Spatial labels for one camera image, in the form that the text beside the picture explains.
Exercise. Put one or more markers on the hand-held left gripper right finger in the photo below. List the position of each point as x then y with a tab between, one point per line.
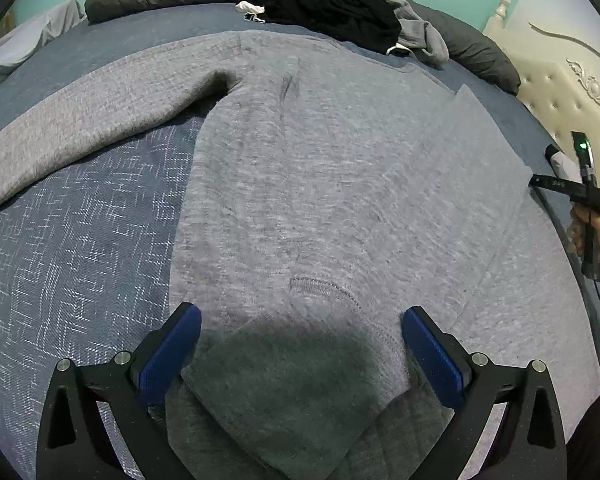
432	357

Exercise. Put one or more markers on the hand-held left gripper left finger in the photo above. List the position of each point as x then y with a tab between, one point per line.
172	355

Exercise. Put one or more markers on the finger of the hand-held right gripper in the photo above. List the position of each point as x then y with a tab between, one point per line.
555	182

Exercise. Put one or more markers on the light grey knit sweater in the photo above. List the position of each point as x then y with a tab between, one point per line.
305	160

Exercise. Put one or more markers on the cream tufted headboard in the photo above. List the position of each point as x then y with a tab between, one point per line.
545	90

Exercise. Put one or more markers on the blue bed sheet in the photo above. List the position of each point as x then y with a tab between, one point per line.
80	240

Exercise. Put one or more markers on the grey hoodie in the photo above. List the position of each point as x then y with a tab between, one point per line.
420	35

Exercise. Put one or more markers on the black garment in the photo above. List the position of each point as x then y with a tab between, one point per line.
330	5

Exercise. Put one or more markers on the light grey blanket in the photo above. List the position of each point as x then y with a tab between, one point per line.
20	45

